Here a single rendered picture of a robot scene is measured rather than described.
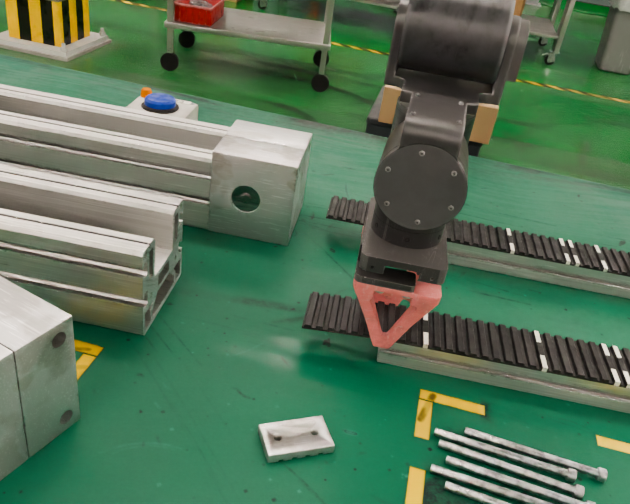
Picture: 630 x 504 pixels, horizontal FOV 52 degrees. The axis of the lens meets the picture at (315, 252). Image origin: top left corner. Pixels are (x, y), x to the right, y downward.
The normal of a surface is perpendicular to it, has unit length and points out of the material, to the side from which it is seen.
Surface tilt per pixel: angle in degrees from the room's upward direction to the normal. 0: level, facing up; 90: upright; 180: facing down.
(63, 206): 90
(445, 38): 89
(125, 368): 0
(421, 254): 1
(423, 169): 89
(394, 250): 1
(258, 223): 90
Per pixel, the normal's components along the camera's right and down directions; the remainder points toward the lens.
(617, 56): -0.27, 0.54
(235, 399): 0.14, -0.84
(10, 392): 0.86, 0.37
